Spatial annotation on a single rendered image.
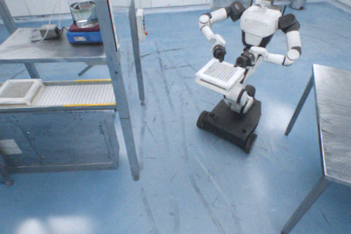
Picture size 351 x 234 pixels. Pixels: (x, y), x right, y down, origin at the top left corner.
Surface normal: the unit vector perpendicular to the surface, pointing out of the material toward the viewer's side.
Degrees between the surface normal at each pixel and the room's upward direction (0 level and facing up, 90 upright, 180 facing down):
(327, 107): 0
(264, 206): 0
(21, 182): 0
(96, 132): 90
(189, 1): 90
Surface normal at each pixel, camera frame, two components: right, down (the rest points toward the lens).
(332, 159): 0.00, -0.76
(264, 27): -0.58, 0.54
